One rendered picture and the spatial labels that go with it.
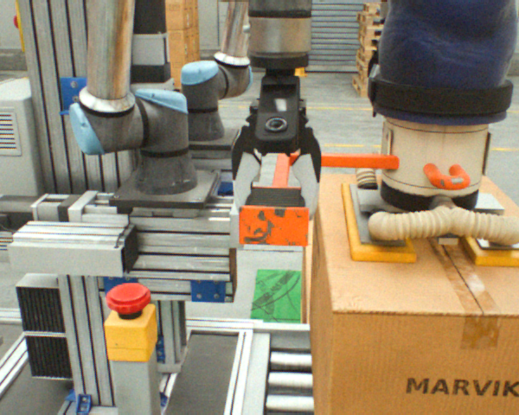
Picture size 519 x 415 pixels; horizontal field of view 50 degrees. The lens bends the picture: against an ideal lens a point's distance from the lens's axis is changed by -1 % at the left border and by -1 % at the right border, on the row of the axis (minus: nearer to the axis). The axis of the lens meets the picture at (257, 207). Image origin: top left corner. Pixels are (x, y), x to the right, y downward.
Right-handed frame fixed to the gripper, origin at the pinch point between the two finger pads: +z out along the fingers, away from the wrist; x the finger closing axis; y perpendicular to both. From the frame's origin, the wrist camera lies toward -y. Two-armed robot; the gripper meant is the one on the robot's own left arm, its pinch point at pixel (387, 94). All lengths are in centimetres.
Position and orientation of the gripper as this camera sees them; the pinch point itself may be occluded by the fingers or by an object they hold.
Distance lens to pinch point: 161.1
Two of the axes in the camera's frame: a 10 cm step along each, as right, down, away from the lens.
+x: 10.0, 0.3, -0.8
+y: -0.9, 3.6, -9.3
